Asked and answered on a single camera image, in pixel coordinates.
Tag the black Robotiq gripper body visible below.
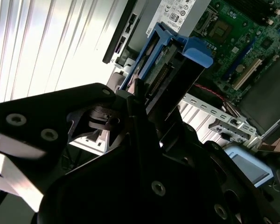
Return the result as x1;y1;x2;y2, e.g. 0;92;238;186
36;143;209;224

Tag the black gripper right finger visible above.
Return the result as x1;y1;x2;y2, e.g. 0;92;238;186
162;105;280;224

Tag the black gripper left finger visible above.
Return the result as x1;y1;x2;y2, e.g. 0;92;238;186
0;78;173;209

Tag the hard disk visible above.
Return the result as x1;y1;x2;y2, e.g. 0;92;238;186
120;22;214;122

